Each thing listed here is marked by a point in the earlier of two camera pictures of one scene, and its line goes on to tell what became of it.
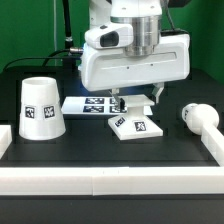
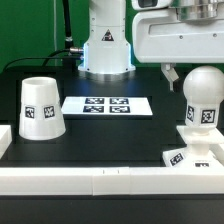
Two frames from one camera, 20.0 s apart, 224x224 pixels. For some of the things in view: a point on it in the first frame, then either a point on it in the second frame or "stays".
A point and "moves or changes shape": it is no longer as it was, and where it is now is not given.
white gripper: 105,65 to 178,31
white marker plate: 97,106 stays
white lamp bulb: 199,115 moves or changes shape
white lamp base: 138,123 to 198,153
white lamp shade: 41,114 stays
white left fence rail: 5,138 stays
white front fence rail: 113,181 stays
